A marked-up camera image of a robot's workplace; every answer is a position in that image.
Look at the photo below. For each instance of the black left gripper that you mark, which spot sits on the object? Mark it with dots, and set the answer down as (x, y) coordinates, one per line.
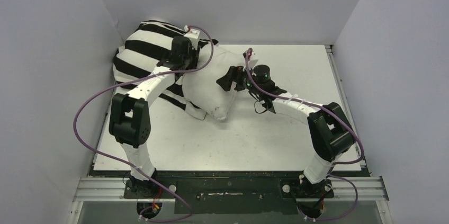
(194, 52)

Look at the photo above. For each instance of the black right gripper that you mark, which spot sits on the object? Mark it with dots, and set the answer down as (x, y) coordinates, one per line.
(237, 79)

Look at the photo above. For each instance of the black white striped pillowcase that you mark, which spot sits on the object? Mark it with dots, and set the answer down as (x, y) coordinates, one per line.
(140, 54)

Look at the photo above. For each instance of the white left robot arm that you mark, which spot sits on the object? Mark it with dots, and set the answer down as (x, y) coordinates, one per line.
(130, 119)

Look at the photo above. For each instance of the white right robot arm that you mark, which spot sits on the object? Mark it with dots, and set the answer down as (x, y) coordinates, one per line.
(328, 125)

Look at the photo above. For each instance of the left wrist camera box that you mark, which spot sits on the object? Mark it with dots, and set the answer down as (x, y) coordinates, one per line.
(192, 34)

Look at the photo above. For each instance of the black metal base rail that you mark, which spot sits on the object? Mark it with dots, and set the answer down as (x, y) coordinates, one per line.
(232, 192)

